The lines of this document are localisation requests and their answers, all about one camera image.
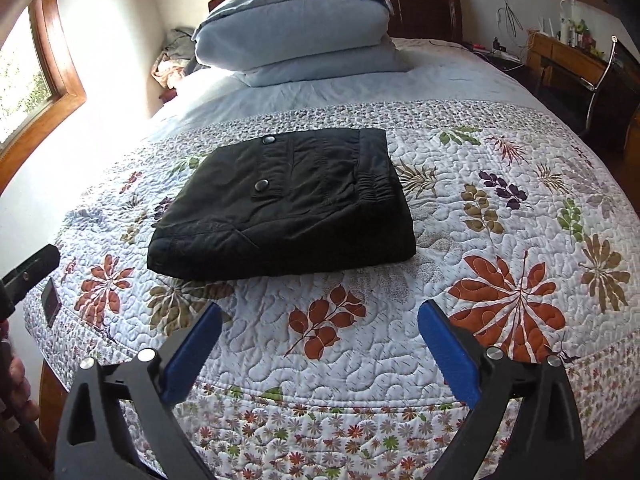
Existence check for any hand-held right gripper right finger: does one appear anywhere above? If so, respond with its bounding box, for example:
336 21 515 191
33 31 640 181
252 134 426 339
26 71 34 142
417 300 586 480

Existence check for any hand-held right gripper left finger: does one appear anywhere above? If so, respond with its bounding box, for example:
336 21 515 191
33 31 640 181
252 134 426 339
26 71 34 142
54 302 223 480

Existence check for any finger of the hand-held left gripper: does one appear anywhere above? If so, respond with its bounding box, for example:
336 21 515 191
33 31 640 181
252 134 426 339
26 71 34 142
5 244 61 306

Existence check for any black padded jacket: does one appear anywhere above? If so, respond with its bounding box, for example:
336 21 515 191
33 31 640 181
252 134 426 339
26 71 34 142
148 128 418 282

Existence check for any person's left hand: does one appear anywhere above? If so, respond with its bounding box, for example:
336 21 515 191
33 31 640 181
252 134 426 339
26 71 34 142
0 321 40 423

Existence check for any smartphone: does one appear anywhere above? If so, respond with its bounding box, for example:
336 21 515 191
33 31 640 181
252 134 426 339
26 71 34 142
41 279 63 330

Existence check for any floral quilt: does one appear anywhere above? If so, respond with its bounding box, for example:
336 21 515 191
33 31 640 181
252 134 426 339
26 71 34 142
22 35 640 480

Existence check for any wooden framed window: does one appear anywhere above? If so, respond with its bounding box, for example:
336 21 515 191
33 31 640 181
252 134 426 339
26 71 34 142
0 0 88 171

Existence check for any pile of clothes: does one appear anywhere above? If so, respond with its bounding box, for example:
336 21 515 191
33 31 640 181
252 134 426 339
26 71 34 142
152 27 211 103

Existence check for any tangle of chargers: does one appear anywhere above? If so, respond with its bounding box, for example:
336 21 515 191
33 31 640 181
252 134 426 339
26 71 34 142
465 35 526 73

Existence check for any black chrome chair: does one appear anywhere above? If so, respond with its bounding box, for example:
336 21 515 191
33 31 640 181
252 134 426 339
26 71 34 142
537 35 640 138

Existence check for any light blue pillow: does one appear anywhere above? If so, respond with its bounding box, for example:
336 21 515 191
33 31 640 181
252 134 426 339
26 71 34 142
192 0 396 68
235 42 412 88

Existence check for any wooden desk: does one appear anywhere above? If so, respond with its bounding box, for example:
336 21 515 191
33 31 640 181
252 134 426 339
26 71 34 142
525 30 623 111

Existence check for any dark wooden headboard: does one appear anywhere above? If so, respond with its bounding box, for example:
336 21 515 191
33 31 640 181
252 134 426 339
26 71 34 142
207 0 463 43

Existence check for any white bottle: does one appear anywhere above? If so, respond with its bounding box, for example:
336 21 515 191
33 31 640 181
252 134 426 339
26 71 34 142
559 0 574 45

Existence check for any wooden bed frame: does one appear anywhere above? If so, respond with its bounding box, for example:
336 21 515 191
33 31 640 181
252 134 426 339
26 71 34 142
37 360 68 443

